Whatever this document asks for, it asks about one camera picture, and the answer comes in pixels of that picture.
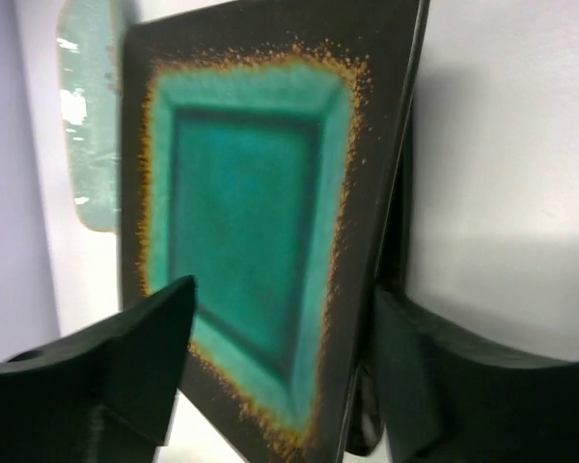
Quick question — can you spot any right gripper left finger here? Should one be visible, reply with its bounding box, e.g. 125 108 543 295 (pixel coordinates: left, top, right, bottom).
0 277 196 462

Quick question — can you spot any light green rectangular plate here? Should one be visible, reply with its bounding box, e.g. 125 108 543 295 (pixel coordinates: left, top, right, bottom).
56 0 126 232

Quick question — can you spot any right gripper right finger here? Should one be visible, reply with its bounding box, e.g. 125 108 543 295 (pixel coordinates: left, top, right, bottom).
372 286 579 462

